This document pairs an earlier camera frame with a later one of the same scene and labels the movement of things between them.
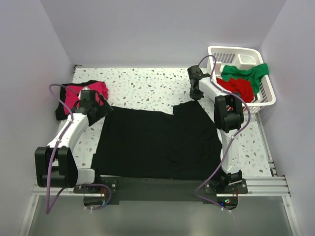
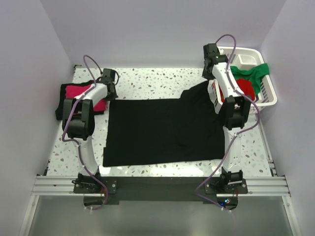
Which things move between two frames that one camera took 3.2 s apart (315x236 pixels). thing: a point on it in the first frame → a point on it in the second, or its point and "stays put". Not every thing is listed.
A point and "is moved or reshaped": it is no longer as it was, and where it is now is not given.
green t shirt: [254, 75] stays put
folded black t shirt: [60, 113] stays put
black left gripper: [105, 109] → [113, 96]
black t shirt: [138, 143] is moved or reshaped
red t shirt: [243, 87] stays put
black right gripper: [196, 97] → [206, 75]
